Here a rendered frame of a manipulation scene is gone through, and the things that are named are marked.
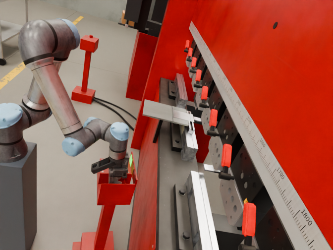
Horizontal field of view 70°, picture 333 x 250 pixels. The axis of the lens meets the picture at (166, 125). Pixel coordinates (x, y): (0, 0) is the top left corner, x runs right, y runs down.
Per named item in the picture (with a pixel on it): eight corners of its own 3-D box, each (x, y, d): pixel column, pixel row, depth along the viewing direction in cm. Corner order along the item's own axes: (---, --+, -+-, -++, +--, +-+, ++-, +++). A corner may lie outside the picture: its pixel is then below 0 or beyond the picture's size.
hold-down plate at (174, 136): (169, 121, 155) (171, 117, 153) (177, 123, 156) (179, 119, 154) (171, 150, 130) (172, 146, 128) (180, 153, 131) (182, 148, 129)
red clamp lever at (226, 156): (224, 142, 65) (220, 178, 62) (237, 145, 66) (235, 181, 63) (221, 143, 67) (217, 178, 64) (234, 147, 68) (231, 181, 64)
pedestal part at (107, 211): (93, 241, 153) (106, 184, 126) (103, 241, 155) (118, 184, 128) (93, 250, 149) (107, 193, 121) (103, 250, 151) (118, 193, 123)
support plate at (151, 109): (144, 100, 144) (144, 98, 144) (185, 110, 149) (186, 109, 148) (142, 115, 129) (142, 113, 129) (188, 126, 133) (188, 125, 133)
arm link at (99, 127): (77, 122, 95) (99, 133, 92) (94, 112, 104) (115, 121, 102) (76, 138, 99) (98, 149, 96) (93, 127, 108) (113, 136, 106)
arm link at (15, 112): (-17, 134, 102) (-21, 107, 95) (12, 122, 113) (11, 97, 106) (5, 147, 99) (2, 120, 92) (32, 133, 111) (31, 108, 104)
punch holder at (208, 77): (194, 97, 123) (206, 67, 114) (210, 101, 124) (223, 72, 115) (198, 111, 110) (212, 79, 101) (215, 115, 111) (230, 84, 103)
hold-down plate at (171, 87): (167, 83, 209) (168, 80, 207) (173, 84, 210) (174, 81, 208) (168, 98, 184) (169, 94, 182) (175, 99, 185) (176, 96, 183)
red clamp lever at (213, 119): (211, 107, 82) (208, 134, 79) (222, 110, 83) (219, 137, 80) (209, 109, 84) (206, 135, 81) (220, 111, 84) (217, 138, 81)
